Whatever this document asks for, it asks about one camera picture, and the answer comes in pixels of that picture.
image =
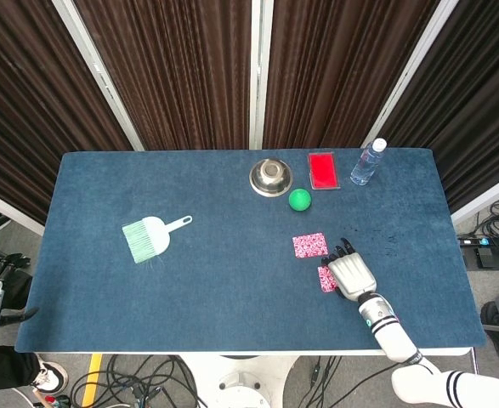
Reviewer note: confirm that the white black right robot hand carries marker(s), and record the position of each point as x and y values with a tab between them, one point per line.
353	274

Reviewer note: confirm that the pink patterned block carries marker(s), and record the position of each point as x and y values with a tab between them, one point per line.
310	245
325	280

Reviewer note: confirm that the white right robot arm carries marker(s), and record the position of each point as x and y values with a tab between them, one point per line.
391	336

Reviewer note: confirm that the black trouser leg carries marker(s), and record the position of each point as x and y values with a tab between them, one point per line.
7	367

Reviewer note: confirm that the green ball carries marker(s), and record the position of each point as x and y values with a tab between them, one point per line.
300	200

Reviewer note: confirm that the white black sneaker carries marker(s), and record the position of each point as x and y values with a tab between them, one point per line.
53	376

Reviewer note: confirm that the red box clear case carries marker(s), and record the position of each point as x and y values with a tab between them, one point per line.
323	171

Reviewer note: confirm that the wooden stick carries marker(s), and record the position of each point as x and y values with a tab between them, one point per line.
40	398

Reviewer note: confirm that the clear plastic water bottle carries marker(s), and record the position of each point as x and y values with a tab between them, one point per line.
366	166

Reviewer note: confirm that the blue table mat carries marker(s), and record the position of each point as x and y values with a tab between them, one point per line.
232	276

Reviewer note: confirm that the upturned stainless steel bowl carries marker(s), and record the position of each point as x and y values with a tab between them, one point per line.
270	178

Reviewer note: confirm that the yellow floor tape strip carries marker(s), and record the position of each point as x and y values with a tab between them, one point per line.
92	378

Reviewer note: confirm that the black foot pedals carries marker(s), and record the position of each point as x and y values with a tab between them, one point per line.
491	257

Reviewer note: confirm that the white brush green bristles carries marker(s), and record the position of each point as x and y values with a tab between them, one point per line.
155	234

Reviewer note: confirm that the brown curtain partition panel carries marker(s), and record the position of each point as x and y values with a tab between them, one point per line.
177	72
32	106
338	72
466	106

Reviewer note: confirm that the white partition frame post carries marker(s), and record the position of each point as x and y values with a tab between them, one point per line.
100	81
261	72
406	81

